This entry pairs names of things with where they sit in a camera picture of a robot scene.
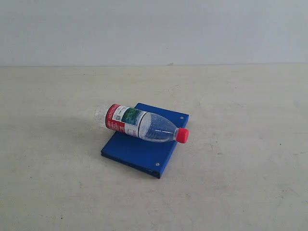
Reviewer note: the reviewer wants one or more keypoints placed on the clear water bottle red cap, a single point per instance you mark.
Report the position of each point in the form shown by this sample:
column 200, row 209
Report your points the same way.
column 138, row 123

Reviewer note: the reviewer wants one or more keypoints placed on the blue notebook folder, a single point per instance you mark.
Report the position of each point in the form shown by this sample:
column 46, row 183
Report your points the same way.
column 145, row 156

